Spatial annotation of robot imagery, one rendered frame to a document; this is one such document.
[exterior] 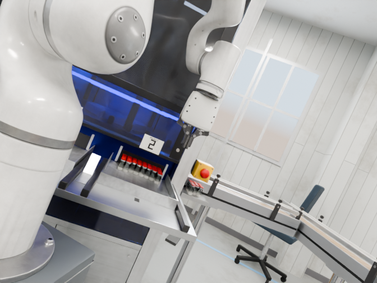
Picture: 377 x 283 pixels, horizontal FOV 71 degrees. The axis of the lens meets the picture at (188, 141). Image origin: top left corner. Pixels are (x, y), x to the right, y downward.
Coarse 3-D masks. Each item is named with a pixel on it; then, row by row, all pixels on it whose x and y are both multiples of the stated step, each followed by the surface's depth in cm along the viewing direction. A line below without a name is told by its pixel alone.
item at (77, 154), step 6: (72, 150) 102; (78, 150) 105; (84, 150) 109; (90, 150) 104; (72, 156) 95; (78, 156) 98; (84, 156) 93; (72, 162) 79; (78, 162) 84; (66, 168) 78; (72, 168) 79
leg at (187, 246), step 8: (200, 208) 133; (208, 208) 132; (216, 208) 130; (200, 216) 132; (192, 224) 134; (200, 224) 132; (184, 248) 133; (184, 256) 133; (176, 264) 134; (184, 264) 134; (176, 272) 133; (168, 280) 135; (176, 280) 134
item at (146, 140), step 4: (144, 136) 107; (148, 136) 107; (144, 140) 107; (148, 140) 107; (156, 140) 108; (160, 140) 108; (140, 144) 107; (144, 144) 107; (148, 144) 108; (156, 144) 108; (160, 144) 108; (144, 148) 107; (148, 148) 108; (156, 148) 108; (160, 148) 109; (152, 152) 108; (156, 152) 109
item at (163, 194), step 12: (108, 168) 99; (108, 180) 81; (120, 180) 82; (132, 180) 98; (144, 180) 105; (168, 180) 111; (132, 192) 83; (144, 192) 84; (156, 192) 85; (168, 192) 102; (168, 204) 85
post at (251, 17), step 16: (256, 0) 107; (256, 16) 108; (240, 32) 108; (240, 48) 109; (192, 144) 111; (192, 160) 112; (176, 176) 112; (144, 240) 113; (144, 256) 114; (144, 272) 115
